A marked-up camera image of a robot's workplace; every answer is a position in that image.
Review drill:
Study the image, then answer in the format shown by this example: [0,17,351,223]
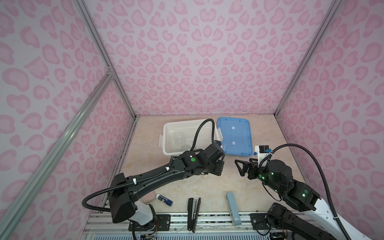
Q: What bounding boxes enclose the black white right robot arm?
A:
[235,159,368,240]

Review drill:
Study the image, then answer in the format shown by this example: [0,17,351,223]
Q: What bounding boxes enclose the white plastic storage bin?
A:
[159,119,212,156]

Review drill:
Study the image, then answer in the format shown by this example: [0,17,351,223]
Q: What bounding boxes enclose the blue plastic bin lid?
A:
[218,117,254,157]

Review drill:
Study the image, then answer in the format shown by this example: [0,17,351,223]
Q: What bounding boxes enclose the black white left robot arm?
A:
[108,141,225,224]

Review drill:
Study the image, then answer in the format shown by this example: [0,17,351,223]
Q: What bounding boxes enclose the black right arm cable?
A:
[269,143,353,240]

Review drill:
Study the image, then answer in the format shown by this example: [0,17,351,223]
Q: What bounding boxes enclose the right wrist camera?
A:
[254,145,272,164]

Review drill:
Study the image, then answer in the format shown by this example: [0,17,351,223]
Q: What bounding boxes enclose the pink glasses case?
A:
[141,191,157,204]

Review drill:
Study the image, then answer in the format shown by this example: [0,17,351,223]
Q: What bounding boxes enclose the aluminium front rail base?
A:
[81,211,291,240]

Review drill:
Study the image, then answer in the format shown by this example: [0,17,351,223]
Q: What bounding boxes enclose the blue glue stick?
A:
[156,194,173,207]

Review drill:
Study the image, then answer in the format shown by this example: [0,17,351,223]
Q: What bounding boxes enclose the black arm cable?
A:
[269,143,353,240]
[81,118,217,213]

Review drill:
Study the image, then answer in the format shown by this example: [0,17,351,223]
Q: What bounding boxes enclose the light blue rectangular case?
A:
[225,192,242,227]

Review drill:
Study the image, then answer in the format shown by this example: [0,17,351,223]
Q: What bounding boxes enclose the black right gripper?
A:
[233,158,284,195]

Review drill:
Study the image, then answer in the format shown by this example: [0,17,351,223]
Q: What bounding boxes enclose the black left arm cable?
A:
[81,118,217,213]

